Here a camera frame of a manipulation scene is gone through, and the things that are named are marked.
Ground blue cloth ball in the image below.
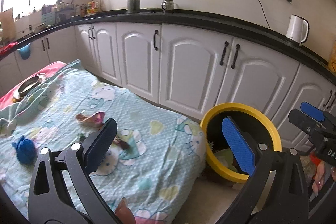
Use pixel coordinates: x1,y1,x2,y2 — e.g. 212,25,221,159
12,136,37,165

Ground yellow pink snack wrapper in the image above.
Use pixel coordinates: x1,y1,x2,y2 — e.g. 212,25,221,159
75,111,105,128

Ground yellow rimmed trash bin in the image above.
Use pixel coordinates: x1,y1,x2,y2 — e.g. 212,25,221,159
201,103,282,184

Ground right hand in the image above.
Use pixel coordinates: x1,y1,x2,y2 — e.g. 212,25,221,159
312,161,336,196

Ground black countertop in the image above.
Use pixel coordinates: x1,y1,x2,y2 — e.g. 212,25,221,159
1,9,335,84

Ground white electric kettle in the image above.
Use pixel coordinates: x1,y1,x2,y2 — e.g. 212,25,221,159
286,15,310,45

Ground light blue cartoon bedsheet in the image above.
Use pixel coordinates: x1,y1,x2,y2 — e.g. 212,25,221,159
1,60,206,223

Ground metal bowl on table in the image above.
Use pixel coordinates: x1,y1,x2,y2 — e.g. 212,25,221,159
13,73,46,100

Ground white base cabinets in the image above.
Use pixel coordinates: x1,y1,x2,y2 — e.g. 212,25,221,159
1,22,335,151

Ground blue hanging basket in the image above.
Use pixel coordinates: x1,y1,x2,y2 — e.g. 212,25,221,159
17,43,31,60

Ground condiment bottles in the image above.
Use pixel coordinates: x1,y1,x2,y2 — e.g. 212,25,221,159
80,0,100,17

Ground steel teapot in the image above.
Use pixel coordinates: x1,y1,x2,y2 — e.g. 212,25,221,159
161,0,174,13

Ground dark metal pot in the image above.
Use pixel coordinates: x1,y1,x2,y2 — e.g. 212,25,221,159
127,0,141,14

